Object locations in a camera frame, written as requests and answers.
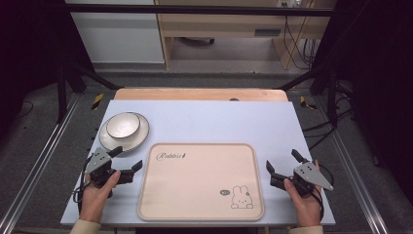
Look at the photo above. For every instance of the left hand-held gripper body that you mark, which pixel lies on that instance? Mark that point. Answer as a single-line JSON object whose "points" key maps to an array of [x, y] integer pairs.
{"points": [[98, 161]]}

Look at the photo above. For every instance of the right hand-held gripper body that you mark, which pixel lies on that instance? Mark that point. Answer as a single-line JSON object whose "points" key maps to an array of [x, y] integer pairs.
{"points": [[308, 175]]}

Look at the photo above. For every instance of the person's right hand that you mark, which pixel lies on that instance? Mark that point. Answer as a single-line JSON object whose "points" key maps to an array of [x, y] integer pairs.
{"points": [[305, 206]]}

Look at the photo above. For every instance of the person's left hand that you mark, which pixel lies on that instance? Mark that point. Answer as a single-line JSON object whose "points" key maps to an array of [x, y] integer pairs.
{"points": [[95, 198]]}

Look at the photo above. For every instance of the white bowl dark rim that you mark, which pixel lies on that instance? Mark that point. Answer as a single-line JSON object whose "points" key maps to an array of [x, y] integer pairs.
{"points": [[122, 125]]}

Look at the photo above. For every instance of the white plate dark rim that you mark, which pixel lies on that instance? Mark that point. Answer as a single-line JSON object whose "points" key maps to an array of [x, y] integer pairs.
{"points": [[141, 136]]}

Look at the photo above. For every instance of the yellow black striped tape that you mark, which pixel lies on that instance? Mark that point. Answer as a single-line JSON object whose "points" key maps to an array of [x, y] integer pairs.
{"points": [[305, 102], [97, 101]]}

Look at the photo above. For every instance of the beige tray rabbit print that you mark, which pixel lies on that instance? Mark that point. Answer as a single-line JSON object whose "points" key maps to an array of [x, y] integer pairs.
{"points": [[201, 182]]}

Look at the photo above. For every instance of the small black table knob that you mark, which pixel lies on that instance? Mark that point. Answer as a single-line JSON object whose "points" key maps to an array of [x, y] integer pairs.
{"points": [[234, 99]]}

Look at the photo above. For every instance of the wooden table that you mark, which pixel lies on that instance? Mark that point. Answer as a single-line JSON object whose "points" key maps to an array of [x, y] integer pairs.
{"points": [[195, 94]]}

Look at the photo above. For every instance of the black curtain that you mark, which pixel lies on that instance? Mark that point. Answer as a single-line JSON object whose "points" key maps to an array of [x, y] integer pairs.
{"points": [[29, 48], [380, 81]]}

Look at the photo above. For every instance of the white cabinet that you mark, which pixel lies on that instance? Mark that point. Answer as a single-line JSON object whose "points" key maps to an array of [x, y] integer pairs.
{"points": [[120, 35]]}

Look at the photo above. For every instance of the light wooden desk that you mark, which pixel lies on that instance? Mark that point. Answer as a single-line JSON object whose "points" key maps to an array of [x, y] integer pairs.
{"points": [[220, 24]]}

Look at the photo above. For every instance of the aluminium floor rail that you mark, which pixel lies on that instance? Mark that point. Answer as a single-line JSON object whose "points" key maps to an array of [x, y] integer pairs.
{"points": [[354, 175], [35, 165]]}

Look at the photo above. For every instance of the black frame strut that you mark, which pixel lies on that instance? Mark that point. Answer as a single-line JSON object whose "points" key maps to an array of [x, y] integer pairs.
{"points": [[61, 94], [331, 94]]}

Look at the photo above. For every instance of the black horizontal frame bar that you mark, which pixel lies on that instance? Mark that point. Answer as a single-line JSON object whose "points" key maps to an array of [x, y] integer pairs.
{"points": [[195, 9]]}

